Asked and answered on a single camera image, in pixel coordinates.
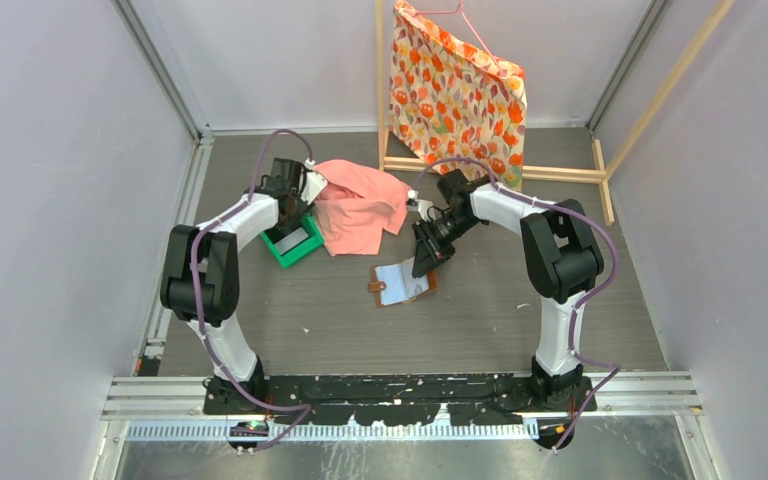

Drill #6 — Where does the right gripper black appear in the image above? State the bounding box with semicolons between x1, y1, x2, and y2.
411;211;481;279

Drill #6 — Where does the green card tray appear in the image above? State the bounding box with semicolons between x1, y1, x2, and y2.
260;213;325;268

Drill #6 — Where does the brown leather card holder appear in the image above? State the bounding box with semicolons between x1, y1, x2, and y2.
368;257;438;308

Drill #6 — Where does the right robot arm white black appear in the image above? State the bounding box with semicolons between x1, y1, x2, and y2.
408;170;604;411

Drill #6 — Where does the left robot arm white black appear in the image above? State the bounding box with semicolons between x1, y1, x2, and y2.
159;158;327;414

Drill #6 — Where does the pink cloth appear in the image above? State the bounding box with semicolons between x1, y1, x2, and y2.
313;159;410;256

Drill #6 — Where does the floral fabric bag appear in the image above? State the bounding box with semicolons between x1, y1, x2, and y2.
387;1;527;190

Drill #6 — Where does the pink hanger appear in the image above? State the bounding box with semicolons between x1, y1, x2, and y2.
419;0;497;63

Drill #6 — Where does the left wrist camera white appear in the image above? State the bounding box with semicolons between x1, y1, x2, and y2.
300;158;328;205

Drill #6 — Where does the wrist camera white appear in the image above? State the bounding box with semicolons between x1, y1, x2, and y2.
300;158;328;205
406;189;434;218

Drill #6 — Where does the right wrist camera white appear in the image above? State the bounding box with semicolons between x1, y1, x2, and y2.
406;189;434;218

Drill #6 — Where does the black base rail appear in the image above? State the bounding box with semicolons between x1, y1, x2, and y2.
201;373;592;427

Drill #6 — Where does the wooden rack frame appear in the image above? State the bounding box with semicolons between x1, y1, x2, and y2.
374;0;735;226

